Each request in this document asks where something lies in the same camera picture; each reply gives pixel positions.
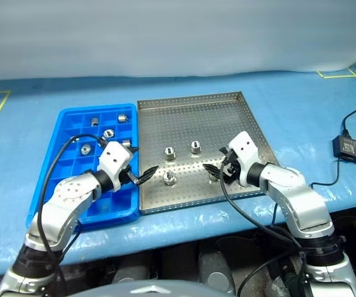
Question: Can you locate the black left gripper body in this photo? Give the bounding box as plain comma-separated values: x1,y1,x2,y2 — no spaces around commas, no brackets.
117,166,137,187

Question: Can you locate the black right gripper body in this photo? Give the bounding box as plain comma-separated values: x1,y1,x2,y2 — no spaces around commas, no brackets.
219,150,243,187

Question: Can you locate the blue compartment tray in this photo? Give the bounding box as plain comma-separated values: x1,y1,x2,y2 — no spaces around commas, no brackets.
25,103,141,231

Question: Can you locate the perforated metal tray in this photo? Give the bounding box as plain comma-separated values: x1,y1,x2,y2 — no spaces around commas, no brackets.
136,90,280,216

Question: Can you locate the grey rounded cylinder shape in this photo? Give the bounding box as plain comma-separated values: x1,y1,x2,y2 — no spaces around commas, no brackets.
198,244,237,295
112,264,150,283

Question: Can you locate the black power adapter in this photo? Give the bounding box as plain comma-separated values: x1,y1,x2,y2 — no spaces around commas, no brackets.
332,135,356,164

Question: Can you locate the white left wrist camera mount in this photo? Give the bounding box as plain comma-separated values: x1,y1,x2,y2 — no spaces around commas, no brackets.
98,140,134,191

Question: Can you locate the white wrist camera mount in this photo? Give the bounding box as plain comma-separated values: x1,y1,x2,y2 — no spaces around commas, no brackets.
228,131,261,188
98,140,134,191

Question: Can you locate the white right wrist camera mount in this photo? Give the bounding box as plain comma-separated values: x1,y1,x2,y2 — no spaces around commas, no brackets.
228,131,261,188

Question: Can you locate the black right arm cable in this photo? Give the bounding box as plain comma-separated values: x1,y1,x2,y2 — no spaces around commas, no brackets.
219,160,308,297

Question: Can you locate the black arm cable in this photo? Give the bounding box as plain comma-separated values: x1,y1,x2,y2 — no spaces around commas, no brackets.
219,160,308,297
37,133,109,297

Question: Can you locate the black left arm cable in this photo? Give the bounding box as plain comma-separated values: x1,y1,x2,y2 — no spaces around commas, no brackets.
37,133,109,297

